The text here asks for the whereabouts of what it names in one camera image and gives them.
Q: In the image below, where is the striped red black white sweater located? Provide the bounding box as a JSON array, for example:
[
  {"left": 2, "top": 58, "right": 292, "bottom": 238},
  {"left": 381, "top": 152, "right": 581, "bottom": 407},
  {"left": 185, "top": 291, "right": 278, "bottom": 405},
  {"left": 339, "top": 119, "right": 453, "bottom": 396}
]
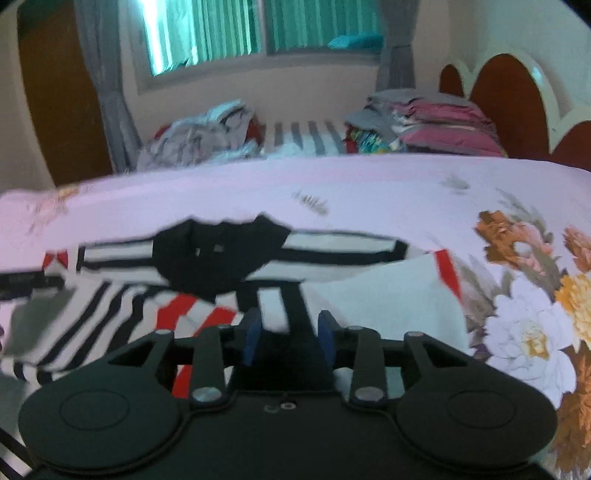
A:
[{"left": 1, "top": 216, "right": 468, "bottom": 386}]

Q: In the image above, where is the crumpled grey white clothes pile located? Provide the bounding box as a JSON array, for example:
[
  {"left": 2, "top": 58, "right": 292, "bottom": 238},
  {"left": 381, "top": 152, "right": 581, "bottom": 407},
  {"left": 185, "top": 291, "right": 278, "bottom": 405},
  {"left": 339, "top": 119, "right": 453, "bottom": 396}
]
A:
[{"left": 136, "top": 100, "right": 263, "bottom": 172}]

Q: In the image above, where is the stack of folded pink clothes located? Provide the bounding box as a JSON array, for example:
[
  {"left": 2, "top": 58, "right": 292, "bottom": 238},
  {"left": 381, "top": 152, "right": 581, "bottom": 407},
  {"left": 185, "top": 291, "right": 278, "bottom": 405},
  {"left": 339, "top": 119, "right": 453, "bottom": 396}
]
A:
[{"left": 345, "top": 89, "right": 506, "bottom": 157}]

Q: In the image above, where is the pink floral bedsheet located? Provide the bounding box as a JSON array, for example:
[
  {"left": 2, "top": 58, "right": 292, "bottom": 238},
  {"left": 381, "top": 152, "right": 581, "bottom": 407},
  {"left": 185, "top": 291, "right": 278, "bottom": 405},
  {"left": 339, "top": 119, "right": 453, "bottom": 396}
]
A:
[{"left": 1, "top": 155, "right": 590, "bottom": 479}]

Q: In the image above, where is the colourful floral folded cloth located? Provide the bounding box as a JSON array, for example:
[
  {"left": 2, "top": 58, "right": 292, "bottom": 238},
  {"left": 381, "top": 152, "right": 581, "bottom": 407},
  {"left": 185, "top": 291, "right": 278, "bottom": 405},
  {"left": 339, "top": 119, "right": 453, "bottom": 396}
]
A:
[{"left": 344, "top": 126, "right": 407, "bottom": 154}]

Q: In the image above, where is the grey white striped cloth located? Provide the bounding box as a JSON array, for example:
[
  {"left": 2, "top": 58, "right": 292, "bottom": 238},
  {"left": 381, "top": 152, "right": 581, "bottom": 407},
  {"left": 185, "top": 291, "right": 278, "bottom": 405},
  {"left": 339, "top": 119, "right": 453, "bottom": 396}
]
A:
[{"left": 262, "top": 119, "right": 346, "bottom": 159}]

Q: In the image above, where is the brown wooden door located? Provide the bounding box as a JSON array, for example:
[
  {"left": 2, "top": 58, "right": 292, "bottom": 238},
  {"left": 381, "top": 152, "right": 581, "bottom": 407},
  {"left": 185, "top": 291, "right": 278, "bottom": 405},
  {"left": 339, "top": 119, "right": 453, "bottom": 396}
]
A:
[{"left": 17, "top": 1, "right": 113, "bottom": 186}]

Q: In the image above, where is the grey right curtain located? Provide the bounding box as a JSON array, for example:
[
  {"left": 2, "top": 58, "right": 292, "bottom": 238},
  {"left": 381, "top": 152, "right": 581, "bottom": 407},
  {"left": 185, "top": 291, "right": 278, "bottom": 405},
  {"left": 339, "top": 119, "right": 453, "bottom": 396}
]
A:
[{"left": 376, "top": 0, "right": 420, "bottom": 91}]

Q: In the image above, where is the grey curtain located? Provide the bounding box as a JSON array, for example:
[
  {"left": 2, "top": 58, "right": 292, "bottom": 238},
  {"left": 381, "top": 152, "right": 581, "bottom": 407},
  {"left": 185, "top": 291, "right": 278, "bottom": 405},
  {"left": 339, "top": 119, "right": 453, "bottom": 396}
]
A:
[
  {"left": 73, "top": 0, "right": 141, "bottom": 174},
  {"left": 376, "top": 0, "right": 420, "bottom": 91}
]

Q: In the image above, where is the brown white scalloped headboard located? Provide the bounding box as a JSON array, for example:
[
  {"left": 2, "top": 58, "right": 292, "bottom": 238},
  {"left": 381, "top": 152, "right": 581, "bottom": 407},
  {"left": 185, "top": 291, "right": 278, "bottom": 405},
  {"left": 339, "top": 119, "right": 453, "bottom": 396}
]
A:
[{"left": 439, "top": 42, "right": 590, "bottom": 171}]

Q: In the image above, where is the window with green blinds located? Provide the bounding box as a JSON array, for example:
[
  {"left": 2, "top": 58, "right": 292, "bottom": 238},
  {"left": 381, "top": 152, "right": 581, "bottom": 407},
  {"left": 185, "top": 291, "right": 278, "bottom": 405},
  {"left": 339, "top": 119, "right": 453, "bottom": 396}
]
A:
[{"left": 121, "top": 0, "right": 382, "bottom": 91}]

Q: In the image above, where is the turquoise cloth on windowsill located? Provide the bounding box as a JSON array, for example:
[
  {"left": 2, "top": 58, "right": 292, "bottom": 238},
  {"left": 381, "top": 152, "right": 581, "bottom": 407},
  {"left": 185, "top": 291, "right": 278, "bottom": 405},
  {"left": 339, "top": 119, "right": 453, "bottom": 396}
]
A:
[{"left": 328, "top": 33, "right": 384, "bottom": 52}]

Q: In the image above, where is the grey left curtain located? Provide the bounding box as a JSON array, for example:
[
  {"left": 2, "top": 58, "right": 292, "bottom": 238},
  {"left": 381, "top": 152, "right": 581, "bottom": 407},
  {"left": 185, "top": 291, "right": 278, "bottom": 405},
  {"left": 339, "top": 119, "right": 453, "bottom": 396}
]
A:
[{"left": 73, "top": 0, "right": 141, "bottom": 174}]

